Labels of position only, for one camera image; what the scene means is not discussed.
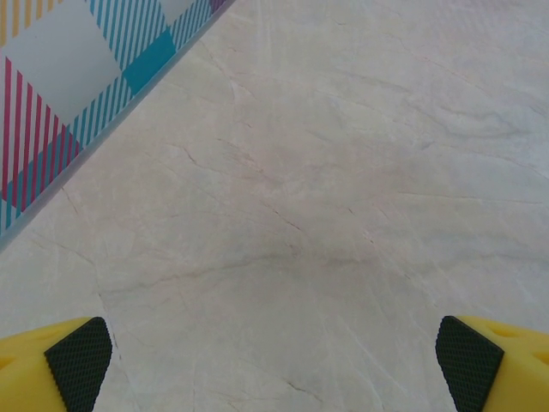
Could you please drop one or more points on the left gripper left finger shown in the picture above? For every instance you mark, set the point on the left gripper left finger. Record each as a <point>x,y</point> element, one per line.
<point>51,369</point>

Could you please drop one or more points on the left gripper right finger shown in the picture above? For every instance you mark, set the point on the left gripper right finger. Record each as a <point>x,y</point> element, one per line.
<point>497,369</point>

